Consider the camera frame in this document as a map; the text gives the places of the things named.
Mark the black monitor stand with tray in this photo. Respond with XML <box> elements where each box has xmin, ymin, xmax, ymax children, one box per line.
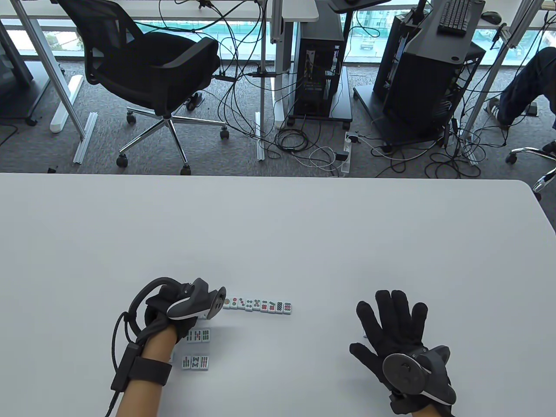
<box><xmin>406</xmin><ymin>0</ymin><xmax>486</xmax><ymax>66</ymax></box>
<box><xmin>300</xmin><ymin>0</ymin><xmax>391</xmax><ymax>42</ymax></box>

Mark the black wheeled computer cart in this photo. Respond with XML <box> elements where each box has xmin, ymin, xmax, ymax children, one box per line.
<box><xmin>285</xmin><ymin>65</ymin><xmax>353</xmax><ymax>129</ymax></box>
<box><xmin>353</xmin><ymin>85</ymin><xmax>462</xmax><ymax>153</ymax></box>

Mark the dark grey equipment cart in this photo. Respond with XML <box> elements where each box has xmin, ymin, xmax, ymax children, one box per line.
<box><xmin>0</xmin><ymin>20</ymin><xmax>53</xmax><ymax>127</ymax></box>

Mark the black keyboard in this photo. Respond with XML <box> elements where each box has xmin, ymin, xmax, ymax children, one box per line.
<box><xmin>437</xmin><ymin>0</ymin><xmax>475</xmax><ymax>35</ymax></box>

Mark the person's left hand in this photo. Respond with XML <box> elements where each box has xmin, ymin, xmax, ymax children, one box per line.
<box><xmin>138</xmin><ymin>285</ymin><xmax>201</xmax><ymax>346</ymax></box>

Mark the black white striped sneaker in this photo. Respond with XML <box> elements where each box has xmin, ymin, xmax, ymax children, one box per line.
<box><xmin>485</xmin><ymin>98</ymin><xmax>510</xmax><ymax>130</ymax></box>

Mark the black computer tower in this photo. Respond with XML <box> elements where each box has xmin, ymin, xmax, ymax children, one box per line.
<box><xmin>294</xmin><ymin>37</ymin><xmax>344</xmax><ymax>117</ymax></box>
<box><xmin>374</xmin><ymin>13</ymin><xmax>486</xmax><ymax>144</ymax></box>

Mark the white power strip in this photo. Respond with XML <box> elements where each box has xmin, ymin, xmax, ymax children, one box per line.
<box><xmin>341</xmin><ymin>132</ymin><xmax>354</xmax><ymax>175</ymax></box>

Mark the black mesh office chair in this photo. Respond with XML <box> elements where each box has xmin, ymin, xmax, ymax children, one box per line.
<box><xmin>505</xmin><ymin>140</ymin><xmax>556</xmax><ymax>201</ymax></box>
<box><xmin>56</xmin><ymin>0</ymin><xmax>230</xmax><ymax>175</ymax></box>

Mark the black strapped forearm box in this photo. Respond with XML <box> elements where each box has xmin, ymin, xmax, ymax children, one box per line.
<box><xmin>111</xmin><ymin>343</ymin><xmax>173</xmax><ymax>394</ymax></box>

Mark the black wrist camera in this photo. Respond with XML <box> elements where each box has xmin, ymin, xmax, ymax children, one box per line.
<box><xmin>389</xmin><ymin>393</ymin><xmax>424</xmax><ymax>416</ymax></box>

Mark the grey hand tracking controller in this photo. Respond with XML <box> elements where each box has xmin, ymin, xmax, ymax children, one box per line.
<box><xmin>382</xmin><ymin>345</ymin><xmax>457</xmax><ymax>404</ymax></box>
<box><xmin>127</xmin><ymin>277</ymin><xmax>227</xmax><ymax>324</ymax></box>

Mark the person's left forearm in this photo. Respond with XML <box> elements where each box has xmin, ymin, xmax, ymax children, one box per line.
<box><xmin>115</xmin><ymin>326</ymin><xmax>179</xmax><ymax>417</ymax></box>

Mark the tangle of black cables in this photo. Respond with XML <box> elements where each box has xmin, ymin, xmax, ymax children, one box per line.
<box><xmin>159</xmin><ymin>0</ymin><xmax>348</xmax><ymax>176</ymax></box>
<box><xmin>369</xmin><ymin>100</ymin><xmax>509</xmax><ymax>179</ymax></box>

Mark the white standing desk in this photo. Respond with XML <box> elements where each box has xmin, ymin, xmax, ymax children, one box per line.
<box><xmin>0</xmin><ymin>0</ymin><xmax>320</xmax><ymax>133</ymax></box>

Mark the person's right hand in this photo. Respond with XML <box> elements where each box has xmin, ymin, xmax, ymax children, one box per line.
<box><xmin>350</xmin><ymin>290</ymin><xmax>454</xmax><ymax>415</ymax></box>

